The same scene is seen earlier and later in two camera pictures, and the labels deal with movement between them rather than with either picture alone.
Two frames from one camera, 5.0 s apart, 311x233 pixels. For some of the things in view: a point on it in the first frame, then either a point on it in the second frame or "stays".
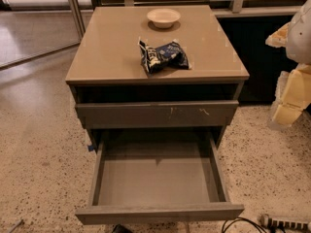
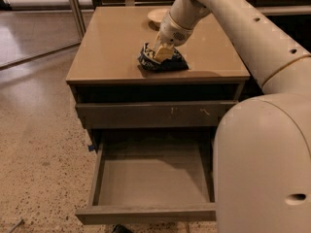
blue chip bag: [169, 55] stays
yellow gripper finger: [286, 114] → [163, 53]
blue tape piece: [90, 148] stays
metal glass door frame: [37, 20] stays
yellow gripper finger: [278, 38] → [158, 41]
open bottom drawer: [158, 176] stays
